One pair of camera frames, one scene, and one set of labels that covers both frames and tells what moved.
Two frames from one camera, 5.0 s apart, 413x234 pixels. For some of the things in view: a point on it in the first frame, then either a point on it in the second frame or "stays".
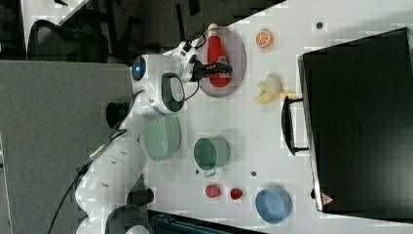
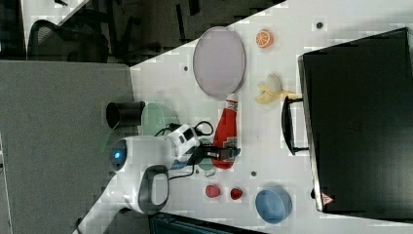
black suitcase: x=355 y=119 stays
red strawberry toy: x=212 y=191 stays
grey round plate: x=236 y=56 stays
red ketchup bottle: x=215 y=51 -> x=226 y=130
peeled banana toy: x=273 y=91 stays
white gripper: x=186 y=53 -> x=185 y=137
